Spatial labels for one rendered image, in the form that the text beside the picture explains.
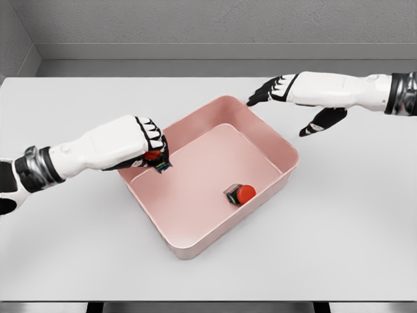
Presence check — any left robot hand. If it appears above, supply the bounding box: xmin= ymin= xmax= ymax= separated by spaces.
xmin=85 ymin=114 xmax=173 ymax=175

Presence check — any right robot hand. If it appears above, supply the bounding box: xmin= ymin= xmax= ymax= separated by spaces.
xmin=246 ymin=72 xmax=348 ymax=138

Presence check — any red button industrial switch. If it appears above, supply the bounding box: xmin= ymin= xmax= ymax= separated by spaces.
xmin=223 ymin=183 xmax=257 ymax=207
xmin=143 ymin=150 xmax=173 ymax=175

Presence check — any pink rectangular basket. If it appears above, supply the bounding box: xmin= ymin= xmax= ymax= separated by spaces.
xmin=117 ymin=95 xmax=300 ymax=261

